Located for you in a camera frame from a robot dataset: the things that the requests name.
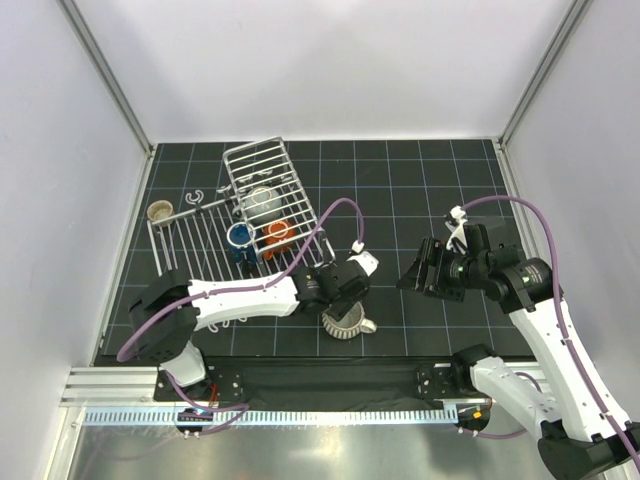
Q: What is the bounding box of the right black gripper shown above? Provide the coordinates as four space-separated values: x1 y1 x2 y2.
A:
397 236 488 303

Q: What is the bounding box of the white ribbed cup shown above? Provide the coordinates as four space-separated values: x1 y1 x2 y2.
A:
322 302 377 341

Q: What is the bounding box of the orange patterned mug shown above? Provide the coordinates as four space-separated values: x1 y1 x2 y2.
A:
263 220 296 260

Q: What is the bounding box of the grey speckled mug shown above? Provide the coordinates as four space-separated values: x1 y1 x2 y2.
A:
242 186 282 226

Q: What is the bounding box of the blue mug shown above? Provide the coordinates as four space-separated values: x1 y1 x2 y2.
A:
226 222 257 265

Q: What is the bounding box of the small brown cup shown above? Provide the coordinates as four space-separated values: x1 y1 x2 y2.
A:
146 200 175 228

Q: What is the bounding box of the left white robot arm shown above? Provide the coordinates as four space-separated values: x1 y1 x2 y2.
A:
117 252 378 401

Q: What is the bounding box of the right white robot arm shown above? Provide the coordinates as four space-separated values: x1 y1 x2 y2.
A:
396 221 639 479

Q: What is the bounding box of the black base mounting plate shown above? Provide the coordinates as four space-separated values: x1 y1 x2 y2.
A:
185 357 488 412

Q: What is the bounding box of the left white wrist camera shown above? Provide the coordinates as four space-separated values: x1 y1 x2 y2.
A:
348 240 379 277

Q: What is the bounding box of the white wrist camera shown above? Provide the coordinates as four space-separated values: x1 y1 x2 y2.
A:
445 206 468 255
348 240 379 277

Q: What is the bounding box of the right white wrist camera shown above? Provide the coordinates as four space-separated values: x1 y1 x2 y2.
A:
445 206 468 255

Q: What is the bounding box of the silver wire dish rack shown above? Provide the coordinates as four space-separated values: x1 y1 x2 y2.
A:
136 138 335 280

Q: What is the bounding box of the white slotted cable duct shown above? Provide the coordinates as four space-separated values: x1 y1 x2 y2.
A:
82 406 458 427

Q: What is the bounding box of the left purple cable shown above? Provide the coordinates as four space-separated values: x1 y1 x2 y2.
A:
117 198 365 431

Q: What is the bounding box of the purple cable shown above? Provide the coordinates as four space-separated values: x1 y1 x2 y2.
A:
457 195 640 464
117 198 365 431

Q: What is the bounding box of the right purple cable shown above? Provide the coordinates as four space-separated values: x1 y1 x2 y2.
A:
457 195 640 464

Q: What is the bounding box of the right aluminium frame post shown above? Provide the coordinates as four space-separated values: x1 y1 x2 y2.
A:
498 0 593 150

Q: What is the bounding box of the aluminium frame post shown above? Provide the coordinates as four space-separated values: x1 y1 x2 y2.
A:
498 0 593 150
56 0 154 157

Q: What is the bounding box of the left aluminium frame post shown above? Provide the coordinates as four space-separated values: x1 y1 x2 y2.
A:
56 0 154 157

